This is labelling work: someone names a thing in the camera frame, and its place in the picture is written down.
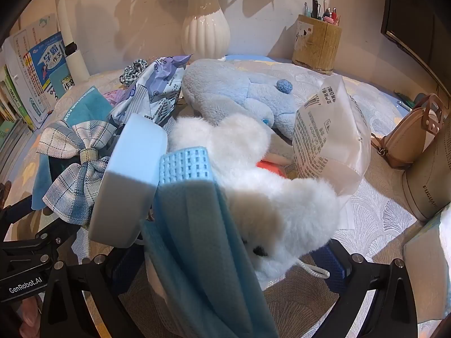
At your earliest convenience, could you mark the fan pattern tablecloth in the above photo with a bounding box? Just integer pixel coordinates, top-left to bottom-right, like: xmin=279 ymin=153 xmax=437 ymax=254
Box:
xmin=0 ymin=54 xmax=451 ymax=338

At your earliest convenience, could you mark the white ribbed vase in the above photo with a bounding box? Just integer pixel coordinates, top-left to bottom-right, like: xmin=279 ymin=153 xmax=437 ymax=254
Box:
xmin=181 ymin=0 xmax=232 ymax=63

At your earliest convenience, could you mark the beige cylindrical container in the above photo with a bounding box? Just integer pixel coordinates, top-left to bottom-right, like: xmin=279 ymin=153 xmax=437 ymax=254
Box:
xmin=402 ymin=113 xmax=451 ymax=223

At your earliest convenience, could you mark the light blue plush toy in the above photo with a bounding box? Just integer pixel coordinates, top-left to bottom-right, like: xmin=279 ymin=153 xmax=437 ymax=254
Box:
xmin=181 ymin=59 xmax=301 ymax=142

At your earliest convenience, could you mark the bunch of pens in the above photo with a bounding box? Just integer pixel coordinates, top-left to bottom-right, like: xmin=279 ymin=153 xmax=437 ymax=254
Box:
xmin=303 ymin=0 xmax=341 ymax=27

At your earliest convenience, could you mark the green striped scrunchie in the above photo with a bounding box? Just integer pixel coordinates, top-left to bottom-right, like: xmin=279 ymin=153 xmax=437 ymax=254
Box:
xmin=119 ymin=59 xmax=149 ymax=86

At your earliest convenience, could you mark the dark monitor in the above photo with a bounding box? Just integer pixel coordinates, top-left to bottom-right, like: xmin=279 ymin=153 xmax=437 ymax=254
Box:
xmin=381 ymin=0 xmax=451 ymax=89

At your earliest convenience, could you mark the beige handbag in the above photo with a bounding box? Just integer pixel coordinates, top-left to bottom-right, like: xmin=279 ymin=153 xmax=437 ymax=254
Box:
xmin=370 ymin=93 xmax=445 ymax=170

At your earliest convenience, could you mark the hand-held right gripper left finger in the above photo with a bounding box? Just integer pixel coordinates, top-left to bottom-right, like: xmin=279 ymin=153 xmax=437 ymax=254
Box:
xmin=38 ymin=244 xmax=146 ymax=338

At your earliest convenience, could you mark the row of books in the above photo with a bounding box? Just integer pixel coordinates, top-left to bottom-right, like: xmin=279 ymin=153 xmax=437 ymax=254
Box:
xmin=0 ymin=12 xmax=77 ymax=184

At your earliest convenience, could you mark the blue plaid bow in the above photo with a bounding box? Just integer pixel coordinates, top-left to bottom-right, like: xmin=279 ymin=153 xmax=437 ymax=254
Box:
xmin=37 ymin=119 xmax=119 ymax=226

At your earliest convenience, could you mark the wooden pen holder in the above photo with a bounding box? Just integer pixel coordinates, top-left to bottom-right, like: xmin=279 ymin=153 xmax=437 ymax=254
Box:
xmin=291 ymin=14 xmax=343 ymax=75

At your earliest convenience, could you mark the blue waffle cloth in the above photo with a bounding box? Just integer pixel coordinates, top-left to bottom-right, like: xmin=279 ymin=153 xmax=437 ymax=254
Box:
xmin=159 ymin=146 xmax=214 ymax=186

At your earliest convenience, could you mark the green pen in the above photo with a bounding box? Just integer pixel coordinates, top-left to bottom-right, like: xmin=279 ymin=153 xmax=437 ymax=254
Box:
xmin=393 ymin=92 xmax=414 ymax=112

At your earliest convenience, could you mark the light blue storage box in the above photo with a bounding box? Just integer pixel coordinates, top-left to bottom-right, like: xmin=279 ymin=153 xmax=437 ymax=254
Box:
xmin=403 ymin=204 xmax=451 ymax=338

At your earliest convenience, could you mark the white plush toy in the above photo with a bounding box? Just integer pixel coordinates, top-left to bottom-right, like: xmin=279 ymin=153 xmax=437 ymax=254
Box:
xmin=167 ymin=114 xmax=341 ymax=279

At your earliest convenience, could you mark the teal cloth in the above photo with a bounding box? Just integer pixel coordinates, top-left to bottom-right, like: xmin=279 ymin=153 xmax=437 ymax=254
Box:
xmin=31 ymin=86 xmax=118 ymax=212

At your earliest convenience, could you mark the small orange object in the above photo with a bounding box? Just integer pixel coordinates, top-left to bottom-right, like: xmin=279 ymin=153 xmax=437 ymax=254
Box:
xmin=256 ymin=160 xmax=287 ymax=177

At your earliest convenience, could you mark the white round box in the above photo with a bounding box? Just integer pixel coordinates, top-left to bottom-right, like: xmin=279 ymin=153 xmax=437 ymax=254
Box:
xmin=88 ymin=113 xmax=169 ymax=249

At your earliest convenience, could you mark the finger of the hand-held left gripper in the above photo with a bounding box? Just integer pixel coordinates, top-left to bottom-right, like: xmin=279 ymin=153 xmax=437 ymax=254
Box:
xmin=0 ymin=206 xmax=84 ymax=251
xmin=0 ymin=194 xmax=39 ymax=221

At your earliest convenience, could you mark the blue white tissue packet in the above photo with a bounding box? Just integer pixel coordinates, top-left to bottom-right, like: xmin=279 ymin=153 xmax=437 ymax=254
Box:
xmin=109 ymin=54 xmax=193 ymax=126

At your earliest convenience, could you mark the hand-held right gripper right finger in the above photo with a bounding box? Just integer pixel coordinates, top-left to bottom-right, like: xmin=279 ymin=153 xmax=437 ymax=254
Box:
xmin=315 ymin=241 xmax=421 ymax=338

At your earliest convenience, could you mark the person's left hand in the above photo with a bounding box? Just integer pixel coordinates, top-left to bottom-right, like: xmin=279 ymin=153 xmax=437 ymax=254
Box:
xmin=18 ymin=293 xmax=45 ymax=338

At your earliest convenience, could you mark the white plastic packet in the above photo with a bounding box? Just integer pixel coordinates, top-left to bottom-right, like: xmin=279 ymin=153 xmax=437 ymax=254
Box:
xmin=292 ymin=74 xmax=373 ymax=198

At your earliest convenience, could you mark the purple tissue packet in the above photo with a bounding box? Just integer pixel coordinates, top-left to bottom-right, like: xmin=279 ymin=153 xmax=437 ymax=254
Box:
xmin=101 ymin=90 xmax=125 ymax=106

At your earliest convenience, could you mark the white desk lamp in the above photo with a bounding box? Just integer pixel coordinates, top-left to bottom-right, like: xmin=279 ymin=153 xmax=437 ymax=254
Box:
xmin=54 ymin=0 xmax=91 ymax=80

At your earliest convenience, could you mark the blue face mask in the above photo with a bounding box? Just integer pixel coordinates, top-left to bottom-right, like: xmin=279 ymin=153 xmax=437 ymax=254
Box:
xmin=140 ymin=179 xmax=281 ymax=338

